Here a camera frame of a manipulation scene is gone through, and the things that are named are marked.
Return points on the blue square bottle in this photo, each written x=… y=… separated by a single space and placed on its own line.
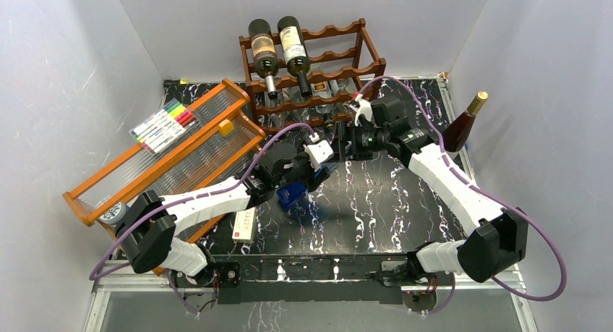
x=291 y=195

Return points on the green bottle with tan label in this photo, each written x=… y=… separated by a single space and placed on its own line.
x=264 y=54

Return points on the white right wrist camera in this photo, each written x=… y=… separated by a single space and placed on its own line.
x=361 y=111

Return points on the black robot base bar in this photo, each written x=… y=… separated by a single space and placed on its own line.
x=384 y=278

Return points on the clear bottle with cork cap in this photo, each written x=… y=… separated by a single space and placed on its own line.
x=343 y=85

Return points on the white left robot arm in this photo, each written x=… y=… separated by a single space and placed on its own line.
x=149 y=232

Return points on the blue white tape roll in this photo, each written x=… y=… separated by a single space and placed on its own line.
x=114 y=214

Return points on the yellow block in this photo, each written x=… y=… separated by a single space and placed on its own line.
x=225 y=127

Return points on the green bottle with white label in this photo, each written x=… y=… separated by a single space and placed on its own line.
x=295 y=53

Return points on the orange wooden tiered shelf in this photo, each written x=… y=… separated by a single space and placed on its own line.
x=182 y=171

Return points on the dark red gold-capped bottle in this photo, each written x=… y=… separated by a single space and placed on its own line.
x=456 y=134

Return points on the brown wooden wine rack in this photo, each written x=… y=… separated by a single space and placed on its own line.
x=365 y=61

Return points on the colour marker pen pack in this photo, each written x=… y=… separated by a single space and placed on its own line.
x=164 y=127

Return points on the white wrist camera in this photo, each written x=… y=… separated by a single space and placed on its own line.
x=361 y=111
x=318 y=149

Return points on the clear bottle without cap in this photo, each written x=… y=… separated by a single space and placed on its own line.
x=300 y=115

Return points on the white box with red label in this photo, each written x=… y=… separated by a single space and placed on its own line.
x=244 y=226

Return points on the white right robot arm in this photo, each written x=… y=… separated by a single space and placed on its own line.
x=497 y=235

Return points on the clear bottle with gold cap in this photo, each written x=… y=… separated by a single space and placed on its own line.
x=277 y=119

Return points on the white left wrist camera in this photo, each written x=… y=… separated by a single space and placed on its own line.
x=318 y=149

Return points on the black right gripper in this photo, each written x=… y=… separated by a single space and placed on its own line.
x=340 y=137

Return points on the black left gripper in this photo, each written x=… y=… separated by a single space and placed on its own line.
x=314 y=177

